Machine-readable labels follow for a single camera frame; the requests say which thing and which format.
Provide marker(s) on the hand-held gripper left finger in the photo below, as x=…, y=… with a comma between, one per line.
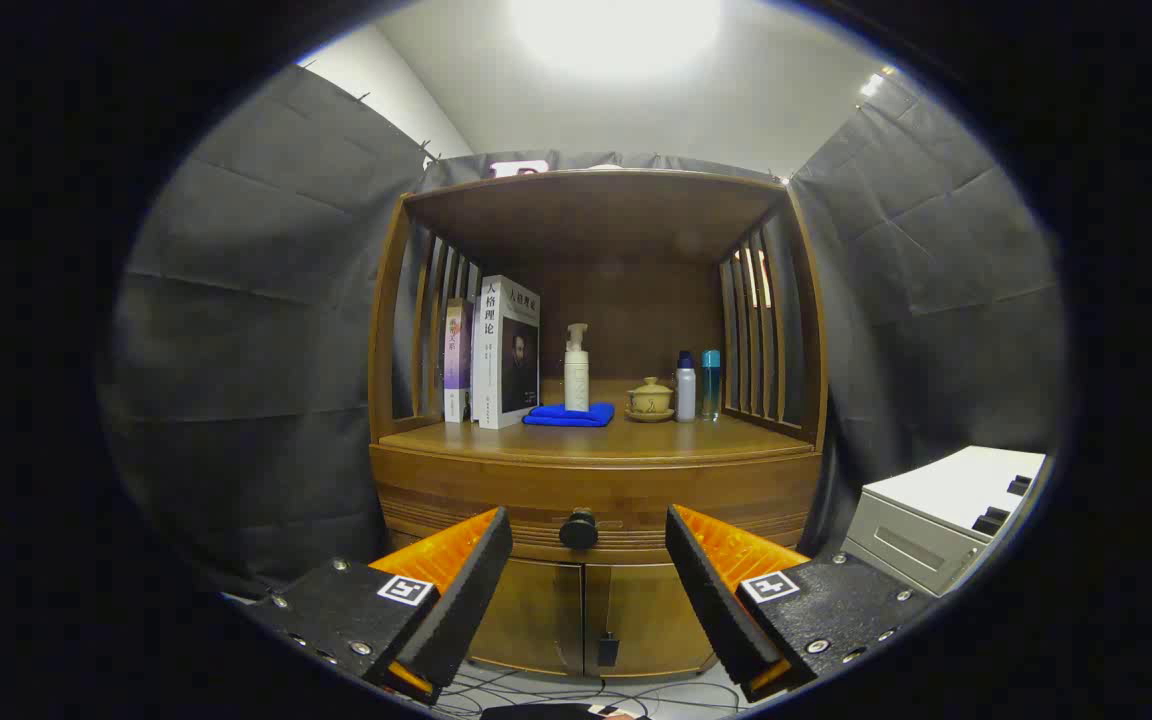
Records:
x=471, y=590

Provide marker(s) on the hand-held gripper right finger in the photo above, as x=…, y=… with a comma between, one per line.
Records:
x=711, y=590

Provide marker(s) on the brown wooden drawer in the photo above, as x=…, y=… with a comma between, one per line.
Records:
x=476, y=500

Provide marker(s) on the black drawer knob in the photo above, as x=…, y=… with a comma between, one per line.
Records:
x=579, y=528

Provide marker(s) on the wooden cabinet door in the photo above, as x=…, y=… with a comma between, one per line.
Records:
x=646, y=620
x=536, y=620

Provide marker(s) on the wooden countertop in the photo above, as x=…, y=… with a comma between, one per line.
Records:
x=636, y=435

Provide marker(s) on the white plastic drawer unit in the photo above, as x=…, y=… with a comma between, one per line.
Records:
x=936, y=510

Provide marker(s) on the brown wooden cabinet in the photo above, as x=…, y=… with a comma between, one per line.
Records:
x=596, y=220

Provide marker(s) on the beige lidded teacup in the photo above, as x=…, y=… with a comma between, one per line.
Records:
x=650, y=400

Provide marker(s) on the white bottle with blue cap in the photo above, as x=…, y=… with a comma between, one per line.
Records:
x=685, y=392

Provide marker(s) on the blue folded cloth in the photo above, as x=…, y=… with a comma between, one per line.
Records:
x=568, y=415

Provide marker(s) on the teal bottle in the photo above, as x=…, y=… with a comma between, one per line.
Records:
x=711, y=385

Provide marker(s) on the white pump bottle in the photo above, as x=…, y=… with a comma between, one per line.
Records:
x=576, y=380

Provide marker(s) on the purple book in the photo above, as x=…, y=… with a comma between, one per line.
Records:
x=456, y=355

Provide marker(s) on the white portrait book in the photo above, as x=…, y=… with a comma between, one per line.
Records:
x=506, y=350

